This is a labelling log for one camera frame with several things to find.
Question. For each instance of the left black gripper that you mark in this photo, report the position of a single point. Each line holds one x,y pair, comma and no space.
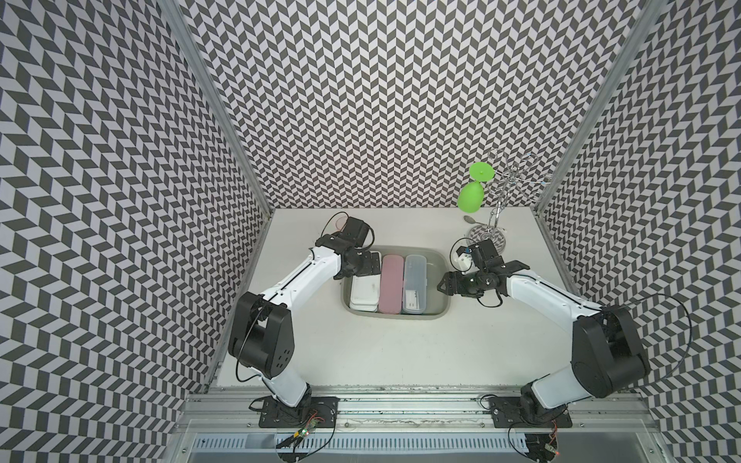
367,267

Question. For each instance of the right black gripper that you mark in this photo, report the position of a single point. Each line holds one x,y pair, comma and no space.
457,286

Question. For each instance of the pink pencil case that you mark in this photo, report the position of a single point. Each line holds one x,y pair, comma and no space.
391,285

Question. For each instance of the translucent white pencil case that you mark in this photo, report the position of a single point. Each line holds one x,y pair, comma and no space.
415,284

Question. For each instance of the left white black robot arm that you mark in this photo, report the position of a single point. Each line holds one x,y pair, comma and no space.
262,335

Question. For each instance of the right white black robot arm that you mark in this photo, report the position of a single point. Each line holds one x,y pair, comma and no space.
607,353

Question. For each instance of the metal spoon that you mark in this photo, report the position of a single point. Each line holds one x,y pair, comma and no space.
477,224

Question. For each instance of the green plastic wine glass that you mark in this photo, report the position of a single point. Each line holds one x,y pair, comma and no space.
471,196

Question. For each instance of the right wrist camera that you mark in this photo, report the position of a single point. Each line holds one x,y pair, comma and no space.
462,259

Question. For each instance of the chrome wire cup rack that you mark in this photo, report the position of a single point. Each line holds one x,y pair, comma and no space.
515,174

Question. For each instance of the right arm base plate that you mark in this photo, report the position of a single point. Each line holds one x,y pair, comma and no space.
522,413

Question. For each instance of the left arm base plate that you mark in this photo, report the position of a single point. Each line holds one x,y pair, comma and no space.
274,414

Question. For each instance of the aluminium front rail frame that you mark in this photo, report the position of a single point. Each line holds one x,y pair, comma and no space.
413,424

